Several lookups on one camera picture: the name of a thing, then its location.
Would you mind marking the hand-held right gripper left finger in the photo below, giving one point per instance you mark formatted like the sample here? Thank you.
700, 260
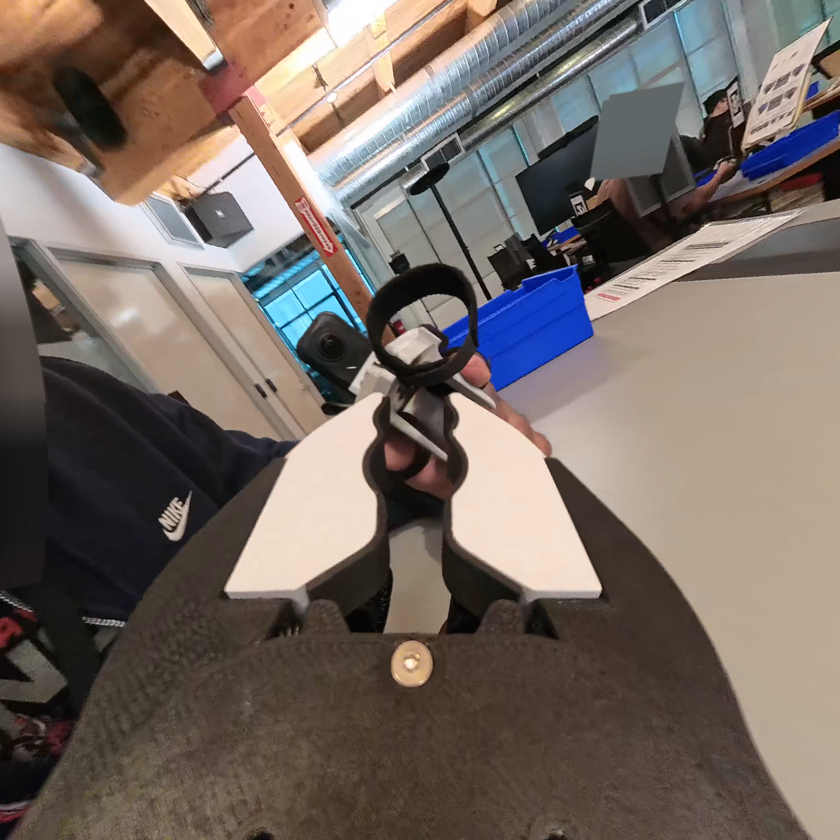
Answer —
309, 519

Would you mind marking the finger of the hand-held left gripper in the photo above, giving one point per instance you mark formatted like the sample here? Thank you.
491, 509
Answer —
414, 355
423, 427

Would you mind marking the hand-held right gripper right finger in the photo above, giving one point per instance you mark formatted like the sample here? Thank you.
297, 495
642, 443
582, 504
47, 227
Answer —
525, 519

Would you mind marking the large blue plastic bin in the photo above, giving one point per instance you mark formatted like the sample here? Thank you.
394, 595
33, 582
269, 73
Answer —
525, 328

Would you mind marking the person's left hand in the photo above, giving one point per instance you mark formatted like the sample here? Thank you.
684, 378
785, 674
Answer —
505, 414

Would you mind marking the black floor lamp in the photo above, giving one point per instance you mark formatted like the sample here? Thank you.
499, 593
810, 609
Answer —
431, 175

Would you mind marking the black computer monitor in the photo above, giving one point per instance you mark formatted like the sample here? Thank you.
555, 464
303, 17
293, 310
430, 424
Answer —
554, 177

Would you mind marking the printed paper sheet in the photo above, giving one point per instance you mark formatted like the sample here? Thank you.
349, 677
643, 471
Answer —
683, 263

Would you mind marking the small blue bin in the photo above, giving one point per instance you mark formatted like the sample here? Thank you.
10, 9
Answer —
794, 147

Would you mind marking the small printed table sign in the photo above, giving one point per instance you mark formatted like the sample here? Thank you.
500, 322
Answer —
785, 82

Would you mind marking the black wall speaker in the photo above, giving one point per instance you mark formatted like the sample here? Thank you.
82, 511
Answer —
219, 218

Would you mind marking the silver air duct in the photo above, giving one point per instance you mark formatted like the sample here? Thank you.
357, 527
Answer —
499, 66

